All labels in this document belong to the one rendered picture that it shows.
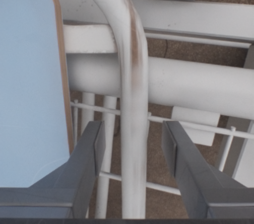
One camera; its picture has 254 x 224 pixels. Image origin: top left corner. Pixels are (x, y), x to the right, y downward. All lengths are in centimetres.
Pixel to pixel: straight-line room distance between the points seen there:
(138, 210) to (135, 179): 3
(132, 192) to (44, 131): 9
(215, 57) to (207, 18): 47
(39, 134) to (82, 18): 13
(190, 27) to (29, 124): 17
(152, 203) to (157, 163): 20
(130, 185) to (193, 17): 17
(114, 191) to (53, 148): 77
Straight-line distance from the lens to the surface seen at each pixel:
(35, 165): 19
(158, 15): 20
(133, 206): 18
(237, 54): 69
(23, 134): 18
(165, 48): 65
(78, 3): 22
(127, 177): 17
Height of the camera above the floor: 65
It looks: 71 degrees down
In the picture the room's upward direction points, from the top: 142 degrees counter-clockwise
